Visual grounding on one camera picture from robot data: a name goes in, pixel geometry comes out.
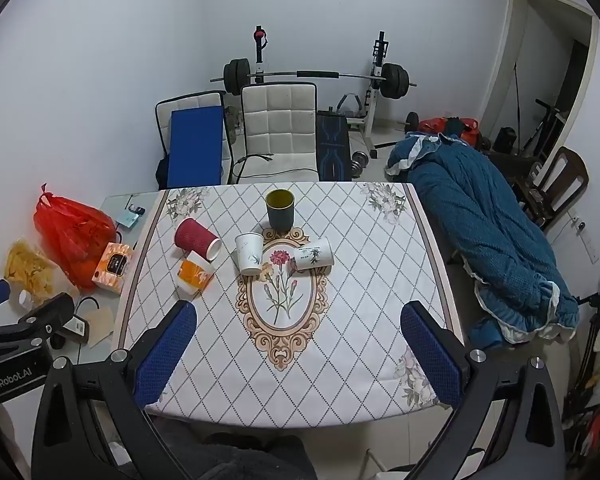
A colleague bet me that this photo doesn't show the white cup with leaf print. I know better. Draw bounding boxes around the white cup with leaf print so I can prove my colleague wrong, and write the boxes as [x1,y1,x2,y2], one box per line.
[292,237,335,271]

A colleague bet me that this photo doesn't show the plain white paper cup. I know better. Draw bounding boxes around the plain white paper cup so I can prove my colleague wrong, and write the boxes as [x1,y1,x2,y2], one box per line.
[234,232,265,277]

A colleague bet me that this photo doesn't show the clear bag of yellow chips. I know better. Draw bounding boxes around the clear bag of yellow chips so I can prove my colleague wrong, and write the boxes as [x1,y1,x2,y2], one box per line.
[3,240,57,307]

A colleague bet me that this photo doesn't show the teal quilted blanket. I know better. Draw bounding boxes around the teal quilted blanket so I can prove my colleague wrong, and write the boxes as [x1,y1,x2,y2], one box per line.
[385,132,580,349]

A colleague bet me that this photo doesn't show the black speaker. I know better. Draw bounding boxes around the black speaker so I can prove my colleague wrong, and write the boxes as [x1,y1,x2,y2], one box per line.
[494,127,517,154]

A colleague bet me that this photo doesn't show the black scooter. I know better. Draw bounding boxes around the black scooter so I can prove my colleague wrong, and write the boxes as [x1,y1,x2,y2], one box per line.
[522,98,567,162]

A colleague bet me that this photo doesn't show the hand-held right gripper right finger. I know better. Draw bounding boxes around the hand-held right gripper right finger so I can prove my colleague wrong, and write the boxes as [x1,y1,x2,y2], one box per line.
[401,300,567,480]

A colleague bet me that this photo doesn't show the brown paper piece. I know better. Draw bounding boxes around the brown paper piece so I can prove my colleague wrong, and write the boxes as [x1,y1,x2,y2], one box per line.
[82,307,116,349]

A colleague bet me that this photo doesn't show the dark wooden chair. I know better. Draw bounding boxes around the dark wooden chair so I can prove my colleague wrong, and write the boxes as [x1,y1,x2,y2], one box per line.
[509,146,590,232]

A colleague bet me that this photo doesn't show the red ribbed paper cup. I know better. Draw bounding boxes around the red ribbed paper cup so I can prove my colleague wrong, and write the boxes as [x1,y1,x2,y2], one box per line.
[174,217,223,262]

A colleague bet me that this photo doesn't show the black stand with cords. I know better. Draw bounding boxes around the black stand with cords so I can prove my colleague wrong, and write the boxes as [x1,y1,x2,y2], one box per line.
[564,232,600,411]

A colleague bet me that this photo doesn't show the black bench pad blue pattern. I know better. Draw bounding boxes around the black bench pad blue pattern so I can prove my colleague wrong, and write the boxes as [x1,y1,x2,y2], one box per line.
[315,109,354,182]

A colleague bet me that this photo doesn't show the floral diamond pattern tablecloth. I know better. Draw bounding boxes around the floral diamond pattern tablecloth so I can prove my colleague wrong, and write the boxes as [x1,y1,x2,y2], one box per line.
[111,181,466,429]

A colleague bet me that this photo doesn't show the barbell with black plates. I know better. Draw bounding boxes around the barbell with black plates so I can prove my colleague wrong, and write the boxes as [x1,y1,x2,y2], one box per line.
[210,58,417,100]

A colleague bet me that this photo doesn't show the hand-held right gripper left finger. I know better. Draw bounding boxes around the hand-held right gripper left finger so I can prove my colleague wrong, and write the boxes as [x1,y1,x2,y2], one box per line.
[31,300,198,480]

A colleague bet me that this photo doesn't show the dark green cup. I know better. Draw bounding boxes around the dark green cup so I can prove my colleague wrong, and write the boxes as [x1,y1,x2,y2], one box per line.
[265,188,296,234]

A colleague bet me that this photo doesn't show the white weight rack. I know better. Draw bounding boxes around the white weight rack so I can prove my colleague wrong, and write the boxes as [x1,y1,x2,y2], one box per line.
[346,31,395,157]

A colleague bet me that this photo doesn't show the blue cushion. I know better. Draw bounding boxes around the blue cushion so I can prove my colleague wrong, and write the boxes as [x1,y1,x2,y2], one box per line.
[166,106,226,190]

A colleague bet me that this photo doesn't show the black cable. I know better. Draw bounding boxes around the black cable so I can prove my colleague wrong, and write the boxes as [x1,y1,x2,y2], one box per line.
[229,152,277,182]

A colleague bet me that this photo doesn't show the small teal box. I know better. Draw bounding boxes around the small teal box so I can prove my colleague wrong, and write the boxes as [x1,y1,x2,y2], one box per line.
[115,206,146,229]

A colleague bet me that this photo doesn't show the orange carton box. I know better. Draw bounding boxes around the orange carton box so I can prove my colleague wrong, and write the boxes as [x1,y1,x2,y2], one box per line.
[90,242,136,294]

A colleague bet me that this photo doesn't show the orange and white cup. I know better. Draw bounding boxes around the orange and white cup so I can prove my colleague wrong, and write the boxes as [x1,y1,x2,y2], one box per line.
[178,251,216,299]

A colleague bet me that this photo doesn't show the person's dark clothing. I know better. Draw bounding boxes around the person's dark clothing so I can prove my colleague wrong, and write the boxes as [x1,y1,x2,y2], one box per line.
[149,416,322,480]

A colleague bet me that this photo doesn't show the red plastic bag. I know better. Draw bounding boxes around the red plastic bag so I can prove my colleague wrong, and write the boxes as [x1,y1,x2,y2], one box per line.
[33,183,119,292]

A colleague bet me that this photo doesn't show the black framed chair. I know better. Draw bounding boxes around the black framed chair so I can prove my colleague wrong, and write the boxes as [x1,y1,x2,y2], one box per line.
[154,90,235,190]

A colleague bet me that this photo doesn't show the white padded chair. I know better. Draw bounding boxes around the white padded chair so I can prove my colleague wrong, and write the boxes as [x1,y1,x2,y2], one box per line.
[233,82,322,184]

